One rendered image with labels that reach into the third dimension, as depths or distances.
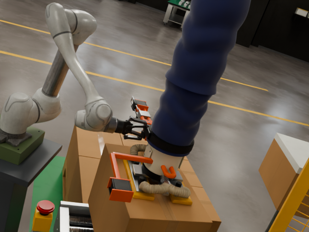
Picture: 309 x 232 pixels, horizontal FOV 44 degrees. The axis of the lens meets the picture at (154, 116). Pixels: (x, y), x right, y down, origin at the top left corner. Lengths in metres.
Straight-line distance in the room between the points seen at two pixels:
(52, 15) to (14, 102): 0.55
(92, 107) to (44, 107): 0.65
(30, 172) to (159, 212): 0.90
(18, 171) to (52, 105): 0.44
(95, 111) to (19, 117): 0.67
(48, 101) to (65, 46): 0.48
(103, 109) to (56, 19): 0.57
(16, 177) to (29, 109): 0.39
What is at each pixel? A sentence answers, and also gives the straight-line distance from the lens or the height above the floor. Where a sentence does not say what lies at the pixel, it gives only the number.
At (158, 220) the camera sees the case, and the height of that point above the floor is 1.07.
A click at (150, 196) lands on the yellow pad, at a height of 1.09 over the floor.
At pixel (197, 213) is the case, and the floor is 1.08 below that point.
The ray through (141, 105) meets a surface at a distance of 2.30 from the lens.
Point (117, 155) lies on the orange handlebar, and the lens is 1.71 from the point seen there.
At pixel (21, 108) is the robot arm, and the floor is 1.06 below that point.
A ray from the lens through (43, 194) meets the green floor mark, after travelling 3.39.
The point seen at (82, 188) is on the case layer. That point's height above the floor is 0.54.
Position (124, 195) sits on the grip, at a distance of 1.48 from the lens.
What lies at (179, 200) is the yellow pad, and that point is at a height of 1.09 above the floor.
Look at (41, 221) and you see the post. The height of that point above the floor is 0.98.
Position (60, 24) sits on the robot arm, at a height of 1.60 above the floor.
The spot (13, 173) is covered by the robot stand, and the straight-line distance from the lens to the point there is 2.26.
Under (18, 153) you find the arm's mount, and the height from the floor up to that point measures 0.82.
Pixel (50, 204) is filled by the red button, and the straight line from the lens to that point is 1.62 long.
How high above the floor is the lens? 2.04
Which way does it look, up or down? 22 degrees down
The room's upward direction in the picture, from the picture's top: 19 degrees clockwise
